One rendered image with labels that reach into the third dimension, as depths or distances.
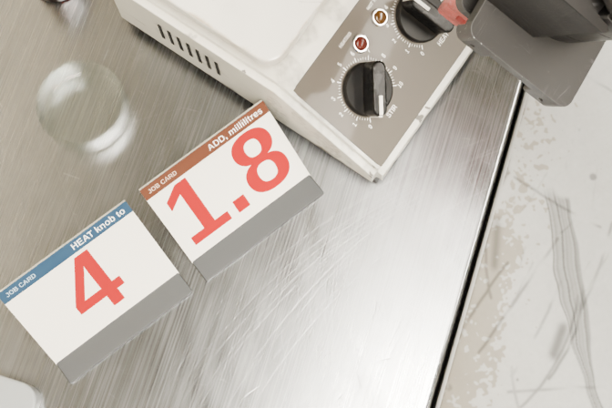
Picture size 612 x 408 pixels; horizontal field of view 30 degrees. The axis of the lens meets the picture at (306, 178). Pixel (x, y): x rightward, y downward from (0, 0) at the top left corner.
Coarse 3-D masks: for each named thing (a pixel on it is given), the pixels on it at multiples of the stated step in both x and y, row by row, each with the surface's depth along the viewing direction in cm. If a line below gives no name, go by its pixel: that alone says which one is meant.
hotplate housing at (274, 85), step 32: (128, 0) 68; (160, 0) 66; (352, 0) 66; (160, 32) 69; (192, 32) 66; (320, 32) 66; (224, 64) 67; (256, 64) 65; (288, 64) 65; (256, 96) 69; (288, 96) 66; (320, 128) 67; (416, 128) 69; (352, 160) 68
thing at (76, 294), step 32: (128, 224) 67; (96, 256) 67; (128, 256) 67; (160, 256) 68; (32, 288) 66; (64, 288) 66; (96, 288) 67; (128, 288) 68; (32, 320) 66; (64, 320) 67; (96, 320) 68
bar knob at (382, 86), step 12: (348, 72) 66; (360, 72) 66; (372, 72) 65; (384, 72) 66; (348, 84) 66; (360, 84) 67; (372, 84) 65; (384, 84) 66; (348, 96) 66; (360, 96) 67; (372, 96) 65; (384, 96) 66; (360, 108) 67; (372, 108) 66; (384, 108) 66
